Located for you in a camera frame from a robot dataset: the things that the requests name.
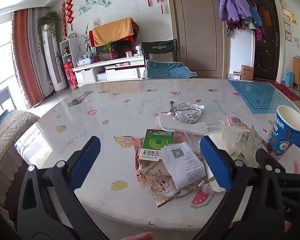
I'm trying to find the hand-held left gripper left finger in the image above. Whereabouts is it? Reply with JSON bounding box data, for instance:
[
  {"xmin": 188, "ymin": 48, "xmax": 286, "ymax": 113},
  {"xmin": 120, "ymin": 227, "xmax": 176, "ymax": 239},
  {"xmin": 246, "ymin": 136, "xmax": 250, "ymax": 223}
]
[{"xmin": 17, "ymin": 135, "xmax": 108, "ymax": 240}]

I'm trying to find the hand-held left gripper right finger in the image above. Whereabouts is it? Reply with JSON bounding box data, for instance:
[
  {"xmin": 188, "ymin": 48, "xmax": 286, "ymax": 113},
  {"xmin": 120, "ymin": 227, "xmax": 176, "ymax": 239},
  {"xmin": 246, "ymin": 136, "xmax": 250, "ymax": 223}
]
[{"xmin": 194, "ymin": 135, "xmax": 284, "ymax": 240}]

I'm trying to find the blue paper cup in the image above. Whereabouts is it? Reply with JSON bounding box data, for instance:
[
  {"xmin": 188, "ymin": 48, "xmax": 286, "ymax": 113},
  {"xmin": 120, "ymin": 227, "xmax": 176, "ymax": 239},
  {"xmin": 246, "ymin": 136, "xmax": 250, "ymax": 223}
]
[{"xmin": 267, "ymin": 105, "xmax": 300, "ymax": 161}]

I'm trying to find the white paper receipt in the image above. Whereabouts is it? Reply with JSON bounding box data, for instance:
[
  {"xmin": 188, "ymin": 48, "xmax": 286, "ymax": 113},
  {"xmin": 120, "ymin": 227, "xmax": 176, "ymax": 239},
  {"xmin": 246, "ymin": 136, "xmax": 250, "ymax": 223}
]
[{"xmin": 161, "ymin": 142, "xmax": 206, "ymax": 188}]

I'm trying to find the pink cartoon print package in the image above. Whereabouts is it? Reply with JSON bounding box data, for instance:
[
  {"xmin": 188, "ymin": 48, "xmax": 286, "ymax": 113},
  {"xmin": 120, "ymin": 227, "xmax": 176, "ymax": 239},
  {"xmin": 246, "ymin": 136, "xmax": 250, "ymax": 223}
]
[{"xmin": 226, "ymin": 116, "xmax": 250, "ymax": 130}]

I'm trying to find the white face mask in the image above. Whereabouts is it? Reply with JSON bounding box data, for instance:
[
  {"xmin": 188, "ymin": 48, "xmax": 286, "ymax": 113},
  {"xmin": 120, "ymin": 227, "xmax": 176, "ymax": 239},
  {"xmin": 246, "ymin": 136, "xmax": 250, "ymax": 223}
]
[{"xmin": 155, "ymin": 112, "xmax": 227, "ymax": 137}]

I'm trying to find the green medicine box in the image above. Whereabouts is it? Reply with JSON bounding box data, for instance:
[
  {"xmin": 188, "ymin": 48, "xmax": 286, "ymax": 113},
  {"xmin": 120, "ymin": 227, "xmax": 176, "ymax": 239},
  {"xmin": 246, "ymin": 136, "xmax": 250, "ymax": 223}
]
[{"xmin": 137, "ymin": 129, "xmax": 175, "ymax": 173}]

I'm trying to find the beige round dining table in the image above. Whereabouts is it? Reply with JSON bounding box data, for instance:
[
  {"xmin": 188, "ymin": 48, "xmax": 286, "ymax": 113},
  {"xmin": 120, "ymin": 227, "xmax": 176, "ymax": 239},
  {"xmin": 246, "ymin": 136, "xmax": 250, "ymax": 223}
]
[{"xmin": 14, "ymin": 77, "xmax": 300, "ymax": 230}]

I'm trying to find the red doormat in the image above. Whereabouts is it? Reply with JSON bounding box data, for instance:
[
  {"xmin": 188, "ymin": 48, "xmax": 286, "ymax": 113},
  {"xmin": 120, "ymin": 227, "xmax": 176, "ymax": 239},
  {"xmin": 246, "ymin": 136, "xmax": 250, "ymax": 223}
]
[{"xmin": 270, "ymin": 82, "xmax": 300, "ymax": 102}]

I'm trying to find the silver foil wrapper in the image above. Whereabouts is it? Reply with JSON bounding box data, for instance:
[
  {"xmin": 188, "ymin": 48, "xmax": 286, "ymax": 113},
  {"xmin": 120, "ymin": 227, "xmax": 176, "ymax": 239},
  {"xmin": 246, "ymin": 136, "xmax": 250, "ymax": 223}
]
[{"xmin": 167, "ymin": 101, "xmax": 205, "ymax": 124}]

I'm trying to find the clear flower print cookie wrapper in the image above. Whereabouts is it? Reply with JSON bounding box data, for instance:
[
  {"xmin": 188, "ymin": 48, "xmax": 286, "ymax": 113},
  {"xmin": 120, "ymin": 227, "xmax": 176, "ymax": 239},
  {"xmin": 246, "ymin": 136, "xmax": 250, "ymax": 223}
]
[{"xmin": 134, "ymin": 160, "xmax": 193, "ymax": 208}]

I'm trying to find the blue grid mat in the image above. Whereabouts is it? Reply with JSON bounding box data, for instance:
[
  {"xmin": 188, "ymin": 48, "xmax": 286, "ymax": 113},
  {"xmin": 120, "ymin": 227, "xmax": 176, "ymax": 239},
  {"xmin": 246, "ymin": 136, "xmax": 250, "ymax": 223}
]
[{"xmin": 227, "ymin": 79, "xmax": 300, "ymax": 114}]

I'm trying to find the blue stool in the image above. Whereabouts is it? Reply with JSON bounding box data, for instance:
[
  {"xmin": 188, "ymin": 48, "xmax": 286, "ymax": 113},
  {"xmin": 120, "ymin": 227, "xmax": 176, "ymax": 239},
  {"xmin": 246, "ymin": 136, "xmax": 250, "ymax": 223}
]
[{"xmin": 285, "ymin": 71, "xmax": 295, "ymax": 88}]

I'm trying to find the sofa with beige cover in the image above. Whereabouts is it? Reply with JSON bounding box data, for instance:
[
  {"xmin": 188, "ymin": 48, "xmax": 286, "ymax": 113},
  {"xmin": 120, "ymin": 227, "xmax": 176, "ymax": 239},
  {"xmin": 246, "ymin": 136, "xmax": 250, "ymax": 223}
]
[{"xmin": 0, "ymin": 109, "xmax": 40, "ymax": 230}]

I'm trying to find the red gift bag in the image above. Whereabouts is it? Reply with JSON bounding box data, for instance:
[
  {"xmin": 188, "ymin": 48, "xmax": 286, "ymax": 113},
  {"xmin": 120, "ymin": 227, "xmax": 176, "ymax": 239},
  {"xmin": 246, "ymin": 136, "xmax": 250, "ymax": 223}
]
[{"xmin": 66, "ymin": 69, "xmax": 78, "ymax": 90}]

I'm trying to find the cardboard box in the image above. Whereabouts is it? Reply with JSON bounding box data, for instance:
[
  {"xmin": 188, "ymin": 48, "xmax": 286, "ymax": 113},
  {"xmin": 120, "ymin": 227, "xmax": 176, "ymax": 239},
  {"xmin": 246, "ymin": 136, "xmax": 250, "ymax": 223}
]
[{"xmin": 241, "ymin": 65, "xmax": 254, "ymax": 81}]

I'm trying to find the pink slipper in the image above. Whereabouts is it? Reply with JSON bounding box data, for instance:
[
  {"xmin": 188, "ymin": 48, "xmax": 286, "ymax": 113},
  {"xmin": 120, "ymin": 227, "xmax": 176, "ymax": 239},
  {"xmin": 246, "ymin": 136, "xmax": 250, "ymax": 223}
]
[{"xmin": 126, "ymin": 232, "xmax": 153, "ymax": 240}]

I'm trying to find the white TV cabinet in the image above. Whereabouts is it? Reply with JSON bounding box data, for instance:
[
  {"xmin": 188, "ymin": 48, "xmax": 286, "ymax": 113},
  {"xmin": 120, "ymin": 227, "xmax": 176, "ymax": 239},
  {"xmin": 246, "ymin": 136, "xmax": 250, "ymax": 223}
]
[{"xmin": 72, "ymin": 55, "xmax": 147, "ymax": 84}]

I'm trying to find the dark brown door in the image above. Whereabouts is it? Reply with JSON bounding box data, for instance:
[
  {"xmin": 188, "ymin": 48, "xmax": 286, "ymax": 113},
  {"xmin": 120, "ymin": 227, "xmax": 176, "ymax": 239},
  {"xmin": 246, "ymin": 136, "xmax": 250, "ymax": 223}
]
[{"xmin": 247, "ymin": 0, "xmax": 282, "ymax": 83}]

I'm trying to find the white standing air conditioner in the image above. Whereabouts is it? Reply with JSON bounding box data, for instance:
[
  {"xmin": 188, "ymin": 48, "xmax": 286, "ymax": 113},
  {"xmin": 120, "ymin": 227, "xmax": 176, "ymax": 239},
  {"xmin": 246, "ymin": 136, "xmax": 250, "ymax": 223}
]
[{"xmin": 41, "ymin": 24, "xmax": 68, "ymax": 92}]

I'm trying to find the potted plant in red pot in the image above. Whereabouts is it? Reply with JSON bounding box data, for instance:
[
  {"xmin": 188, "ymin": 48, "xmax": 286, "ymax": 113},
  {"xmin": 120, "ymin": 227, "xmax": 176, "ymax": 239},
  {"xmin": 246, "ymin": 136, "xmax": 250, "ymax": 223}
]
[{"xmin": 100, "ymin": 41, "xmax": 117, "ymax": 60}]

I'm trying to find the white shelf unit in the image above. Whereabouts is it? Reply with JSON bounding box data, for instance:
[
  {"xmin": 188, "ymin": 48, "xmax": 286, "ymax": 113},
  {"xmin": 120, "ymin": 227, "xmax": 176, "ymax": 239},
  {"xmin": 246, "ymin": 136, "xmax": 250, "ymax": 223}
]
[{"xmin": 59, "ymin": 38, "xmax": 82, "ymax": 70}]

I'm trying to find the television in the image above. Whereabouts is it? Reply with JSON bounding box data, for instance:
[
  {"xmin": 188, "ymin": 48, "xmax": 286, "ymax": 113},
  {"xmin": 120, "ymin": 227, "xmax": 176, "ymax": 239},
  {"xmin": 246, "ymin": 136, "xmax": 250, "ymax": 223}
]
[{"xmin": 95, "ymin": 36, "xmax": 138, "ymax": 58}]

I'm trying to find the orange curtain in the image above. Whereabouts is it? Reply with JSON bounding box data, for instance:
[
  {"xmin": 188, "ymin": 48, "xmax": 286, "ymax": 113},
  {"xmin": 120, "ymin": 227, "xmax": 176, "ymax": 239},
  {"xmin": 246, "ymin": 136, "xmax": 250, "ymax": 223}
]
[{"xmin": 11, "ymin": 9, "xmax": 44, "ymax": 108}]

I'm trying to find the orange cloth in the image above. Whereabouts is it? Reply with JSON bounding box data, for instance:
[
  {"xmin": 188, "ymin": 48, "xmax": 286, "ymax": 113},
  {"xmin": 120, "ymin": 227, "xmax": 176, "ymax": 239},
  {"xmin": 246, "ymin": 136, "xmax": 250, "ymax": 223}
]
[{"xmin": 92, "ymin": 17, "xmax": 135, "ymax": 47}]

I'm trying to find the beige door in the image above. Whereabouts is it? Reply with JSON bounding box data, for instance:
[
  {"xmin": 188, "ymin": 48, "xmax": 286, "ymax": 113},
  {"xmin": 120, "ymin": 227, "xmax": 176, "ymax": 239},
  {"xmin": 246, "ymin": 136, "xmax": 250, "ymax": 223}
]
[{"xmin": 170, "ymin": 0, "xmax": 224, "ymax": 78}]

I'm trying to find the blue jacket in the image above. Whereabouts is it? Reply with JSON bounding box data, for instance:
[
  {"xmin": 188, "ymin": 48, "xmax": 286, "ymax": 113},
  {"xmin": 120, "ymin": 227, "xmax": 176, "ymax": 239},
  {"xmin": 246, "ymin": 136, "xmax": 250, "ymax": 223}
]
[{"xmin": 249, "ymin": 0, "xmax": 263, "ymax": 27}]

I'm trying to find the hanging ivy plant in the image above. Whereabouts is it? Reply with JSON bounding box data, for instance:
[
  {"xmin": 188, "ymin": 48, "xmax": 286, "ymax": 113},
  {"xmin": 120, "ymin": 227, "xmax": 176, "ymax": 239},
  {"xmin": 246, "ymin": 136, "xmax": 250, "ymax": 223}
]
[{"xmin": 37, "ymin": 11, "xmax": 62, "ymax": 50}]

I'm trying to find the row of wall papers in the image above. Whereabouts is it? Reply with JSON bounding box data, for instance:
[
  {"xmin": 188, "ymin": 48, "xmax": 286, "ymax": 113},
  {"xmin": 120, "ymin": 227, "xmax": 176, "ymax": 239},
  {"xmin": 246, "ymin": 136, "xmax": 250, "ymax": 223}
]
[{"xmin": 280, "ymin": 0, "xmax": 297, "ymax": 42}]

